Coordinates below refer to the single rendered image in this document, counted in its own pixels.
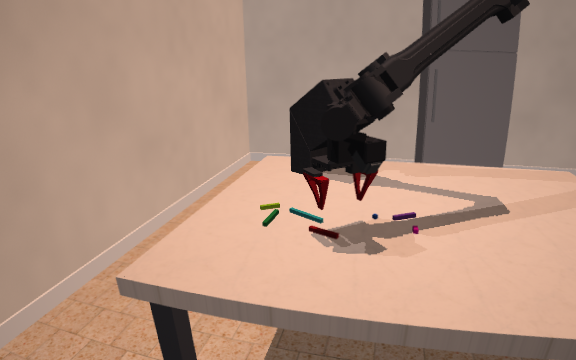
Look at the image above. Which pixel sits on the turquoise rod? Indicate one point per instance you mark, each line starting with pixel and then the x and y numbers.
pixel 306 215

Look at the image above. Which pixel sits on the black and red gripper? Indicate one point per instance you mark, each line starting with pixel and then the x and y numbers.
pixel 315 174

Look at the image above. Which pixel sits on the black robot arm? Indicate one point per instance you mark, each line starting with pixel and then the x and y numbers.
pixel 398 73

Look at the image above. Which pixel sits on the dark red rod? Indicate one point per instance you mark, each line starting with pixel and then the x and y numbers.
pixel 324 232

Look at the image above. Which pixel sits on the dark purple rod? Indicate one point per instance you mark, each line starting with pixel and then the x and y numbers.
pixel 404 216

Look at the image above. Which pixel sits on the lime green rod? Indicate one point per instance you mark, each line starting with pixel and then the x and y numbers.
pixel 270 206

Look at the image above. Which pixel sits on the dark green flat bar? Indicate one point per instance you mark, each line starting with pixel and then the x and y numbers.
pixel 270 217

